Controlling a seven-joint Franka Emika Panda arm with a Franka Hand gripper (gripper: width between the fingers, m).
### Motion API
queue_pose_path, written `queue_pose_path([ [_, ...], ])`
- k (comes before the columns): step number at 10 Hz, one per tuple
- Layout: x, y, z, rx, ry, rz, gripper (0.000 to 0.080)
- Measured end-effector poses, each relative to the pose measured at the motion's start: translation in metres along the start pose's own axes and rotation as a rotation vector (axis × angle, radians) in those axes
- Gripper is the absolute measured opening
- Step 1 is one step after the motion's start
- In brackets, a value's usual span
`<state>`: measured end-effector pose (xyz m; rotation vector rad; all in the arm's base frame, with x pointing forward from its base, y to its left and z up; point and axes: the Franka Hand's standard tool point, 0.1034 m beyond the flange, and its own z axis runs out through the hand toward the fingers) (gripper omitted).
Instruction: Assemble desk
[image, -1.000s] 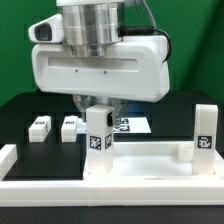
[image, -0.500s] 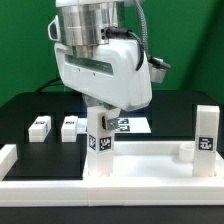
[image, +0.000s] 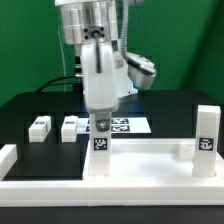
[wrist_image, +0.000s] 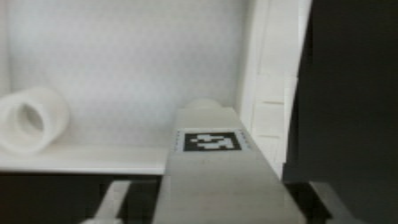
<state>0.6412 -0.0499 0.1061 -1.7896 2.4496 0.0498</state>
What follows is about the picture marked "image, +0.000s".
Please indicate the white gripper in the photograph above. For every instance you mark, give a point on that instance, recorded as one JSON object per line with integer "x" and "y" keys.
{"x": 99, "y": 80}

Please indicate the white desk tabletop tray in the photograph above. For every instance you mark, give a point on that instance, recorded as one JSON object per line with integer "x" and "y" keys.
{"x": 149, "y": 158}

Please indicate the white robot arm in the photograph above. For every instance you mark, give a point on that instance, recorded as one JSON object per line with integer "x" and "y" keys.
{"x": 97, "y": 29}

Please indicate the fiducial marker sheet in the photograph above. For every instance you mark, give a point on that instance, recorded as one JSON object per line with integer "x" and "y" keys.
{"x": 119, "y": 125}

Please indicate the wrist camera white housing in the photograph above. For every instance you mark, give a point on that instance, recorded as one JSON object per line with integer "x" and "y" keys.
{"x": 141, "y": 71}

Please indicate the white U-shaped fence frame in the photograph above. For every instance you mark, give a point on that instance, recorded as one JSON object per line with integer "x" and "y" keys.
{"x": 105, "y": 191}

